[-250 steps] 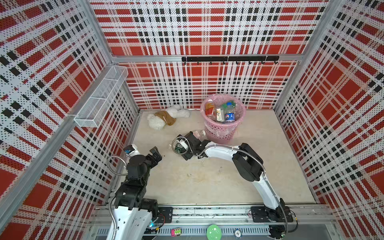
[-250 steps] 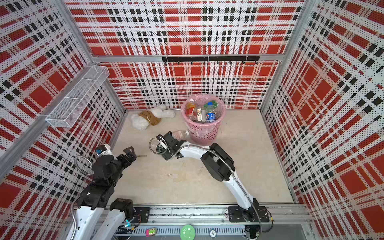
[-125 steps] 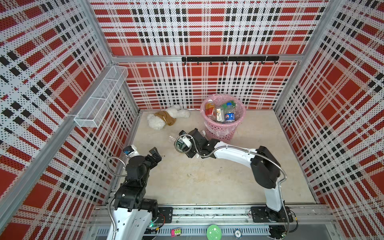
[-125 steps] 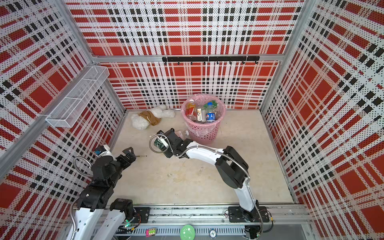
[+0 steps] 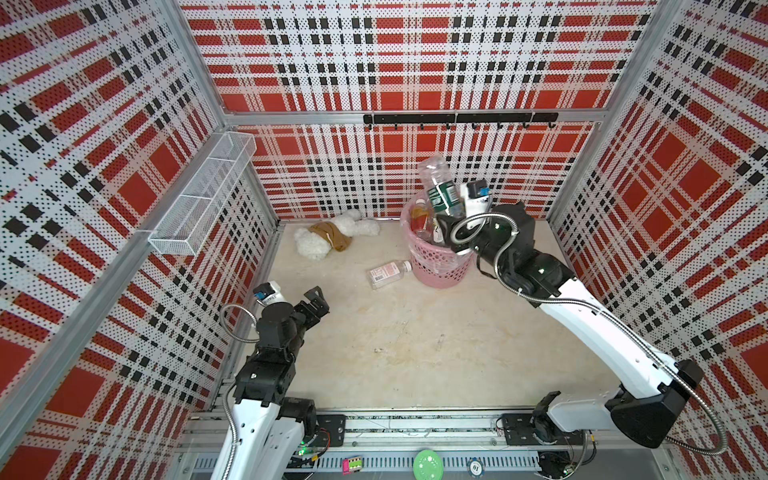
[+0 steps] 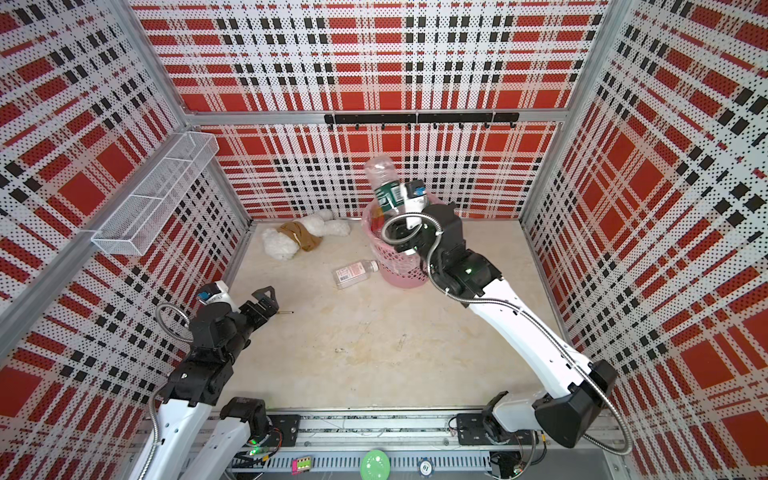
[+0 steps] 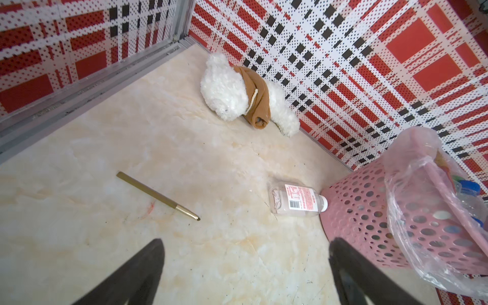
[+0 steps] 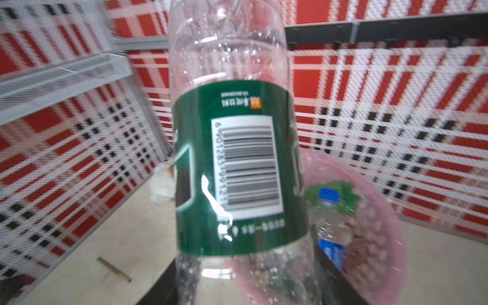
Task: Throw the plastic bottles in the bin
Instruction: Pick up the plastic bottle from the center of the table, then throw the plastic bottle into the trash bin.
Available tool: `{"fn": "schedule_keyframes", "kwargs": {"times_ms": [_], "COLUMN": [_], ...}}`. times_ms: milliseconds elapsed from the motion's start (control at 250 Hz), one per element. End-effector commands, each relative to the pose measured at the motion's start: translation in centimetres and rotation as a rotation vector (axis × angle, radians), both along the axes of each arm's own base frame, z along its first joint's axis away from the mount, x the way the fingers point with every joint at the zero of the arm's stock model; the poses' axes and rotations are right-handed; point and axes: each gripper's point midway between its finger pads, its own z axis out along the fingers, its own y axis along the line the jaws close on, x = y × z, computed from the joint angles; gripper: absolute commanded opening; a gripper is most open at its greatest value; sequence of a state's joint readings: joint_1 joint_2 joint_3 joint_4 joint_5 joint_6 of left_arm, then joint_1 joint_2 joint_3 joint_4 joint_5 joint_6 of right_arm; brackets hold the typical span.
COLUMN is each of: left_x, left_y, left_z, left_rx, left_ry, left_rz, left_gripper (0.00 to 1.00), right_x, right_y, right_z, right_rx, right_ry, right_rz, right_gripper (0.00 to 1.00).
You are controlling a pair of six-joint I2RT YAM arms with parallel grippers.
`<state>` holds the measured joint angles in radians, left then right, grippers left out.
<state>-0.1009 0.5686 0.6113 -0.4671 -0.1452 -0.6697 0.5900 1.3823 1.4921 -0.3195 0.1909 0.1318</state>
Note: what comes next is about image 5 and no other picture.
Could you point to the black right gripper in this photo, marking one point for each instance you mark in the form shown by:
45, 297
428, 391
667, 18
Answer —
457, 232

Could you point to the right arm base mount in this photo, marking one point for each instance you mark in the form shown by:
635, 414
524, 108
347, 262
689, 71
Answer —
537, 428

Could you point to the black wall hook rail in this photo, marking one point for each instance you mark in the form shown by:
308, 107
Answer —
423, 119

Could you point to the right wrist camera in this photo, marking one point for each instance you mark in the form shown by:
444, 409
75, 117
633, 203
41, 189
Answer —
476, 197

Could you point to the red yellow label bottle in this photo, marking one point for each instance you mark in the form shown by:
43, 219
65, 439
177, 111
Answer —
420, 220

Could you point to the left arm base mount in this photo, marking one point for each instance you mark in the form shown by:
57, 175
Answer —
321, 432

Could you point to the pink perforated waste bin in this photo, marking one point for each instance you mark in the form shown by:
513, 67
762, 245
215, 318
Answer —
438, 264

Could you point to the clear bottle pink label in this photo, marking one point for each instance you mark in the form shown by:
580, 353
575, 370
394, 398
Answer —
388, 273

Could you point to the green round button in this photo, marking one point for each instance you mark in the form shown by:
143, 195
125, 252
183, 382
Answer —
428, 465

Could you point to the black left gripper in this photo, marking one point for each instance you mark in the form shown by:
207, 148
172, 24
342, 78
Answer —
313, 316

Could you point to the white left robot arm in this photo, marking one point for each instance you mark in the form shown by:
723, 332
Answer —
265, 425

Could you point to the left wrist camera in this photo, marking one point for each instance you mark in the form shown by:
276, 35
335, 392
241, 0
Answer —
268, 293

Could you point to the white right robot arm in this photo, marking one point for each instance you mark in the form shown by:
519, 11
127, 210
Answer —
654, 388

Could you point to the white plush toy brown scarf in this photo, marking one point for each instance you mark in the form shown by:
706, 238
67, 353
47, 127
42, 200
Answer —
336, 234

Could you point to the white wire mesh shelf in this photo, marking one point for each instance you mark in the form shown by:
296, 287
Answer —
216, 170

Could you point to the clear plastic bin liner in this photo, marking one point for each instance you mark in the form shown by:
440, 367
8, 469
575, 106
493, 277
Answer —
432, 258

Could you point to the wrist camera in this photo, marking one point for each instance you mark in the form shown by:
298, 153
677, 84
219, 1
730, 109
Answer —
268, 293
476, 197

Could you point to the clear bottle green label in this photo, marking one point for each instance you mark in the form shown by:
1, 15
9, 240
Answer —
441, 190

